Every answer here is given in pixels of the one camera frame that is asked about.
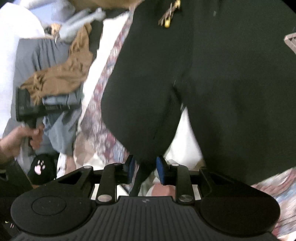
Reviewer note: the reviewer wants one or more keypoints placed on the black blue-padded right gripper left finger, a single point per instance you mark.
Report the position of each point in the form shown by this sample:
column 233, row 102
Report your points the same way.
column 111, row 176

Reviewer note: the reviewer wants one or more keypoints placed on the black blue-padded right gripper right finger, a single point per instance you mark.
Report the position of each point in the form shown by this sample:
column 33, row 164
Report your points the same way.
column 178, row 176

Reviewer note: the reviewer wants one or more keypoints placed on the black knit sweater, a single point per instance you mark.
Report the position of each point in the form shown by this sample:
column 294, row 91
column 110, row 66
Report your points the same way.
column 228, row 64

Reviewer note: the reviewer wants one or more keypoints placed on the person's left hand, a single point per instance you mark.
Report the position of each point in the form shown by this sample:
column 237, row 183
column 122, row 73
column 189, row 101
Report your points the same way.
column 11, row 144

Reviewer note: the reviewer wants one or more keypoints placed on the cream printed bed quilt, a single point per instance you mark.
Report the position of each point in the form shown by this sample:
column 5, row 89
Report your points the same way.
column 133, row 101

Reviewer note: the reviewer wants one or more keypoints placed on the floral patterned cloth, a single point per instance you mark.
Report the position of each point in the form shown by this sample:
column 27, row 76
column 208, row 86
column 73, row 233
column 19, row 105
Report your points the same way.
column 96, row 145

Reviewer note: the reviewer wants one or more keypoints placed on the brown tan garment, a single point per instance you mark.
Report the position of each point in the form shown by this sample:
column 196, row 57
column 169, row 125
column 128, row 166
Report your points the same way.
column 66, row 77

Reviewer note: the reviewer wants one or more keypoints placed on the black paw print slipper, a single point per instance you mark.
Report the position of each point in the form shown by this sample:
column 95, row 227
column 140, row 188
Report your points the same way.
column 43, row 169

